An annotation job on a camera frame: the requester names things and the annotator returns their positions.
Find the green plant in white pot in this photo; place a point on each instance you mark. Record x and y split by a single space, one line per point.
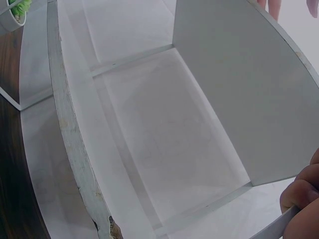
15 15

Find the white cardboard box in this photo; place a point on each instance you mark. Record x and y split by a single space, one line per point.
224 82

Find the person's right fingers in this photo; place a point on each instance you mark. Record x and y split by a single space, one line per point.
305 224

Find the white frame stand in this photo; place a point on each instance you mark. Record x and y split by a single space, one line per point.
23 105

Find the person's left hand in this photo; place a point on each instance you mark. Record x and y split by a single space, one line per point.
273 7

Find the person's right thumb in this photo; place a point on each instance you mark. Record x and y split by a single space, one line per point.
300 193

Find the person's left fingers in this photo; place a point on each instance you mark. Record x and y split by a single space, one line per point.
274 8

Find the person's right hand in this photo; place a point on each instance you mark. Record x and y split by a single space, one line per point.
305 189

